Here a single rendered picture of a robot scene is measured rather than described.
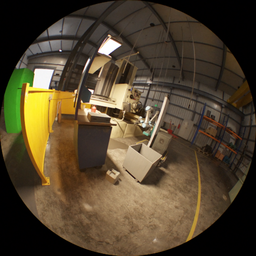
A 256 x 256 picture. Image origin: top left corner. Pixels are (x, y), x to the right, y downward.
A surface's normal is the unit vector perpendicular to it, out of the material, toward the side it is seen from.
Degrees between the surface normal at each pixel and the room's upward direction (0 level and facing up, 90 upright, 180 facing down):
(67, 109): 90
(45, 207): 0
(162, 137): 90
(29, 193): 0
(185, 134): 90
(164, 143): 90
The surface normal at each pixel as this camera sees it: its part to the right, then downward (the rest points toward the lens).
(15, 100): 0.66, 0.40
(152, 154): -0.70, 0.00
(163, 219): 0.29, -0.92
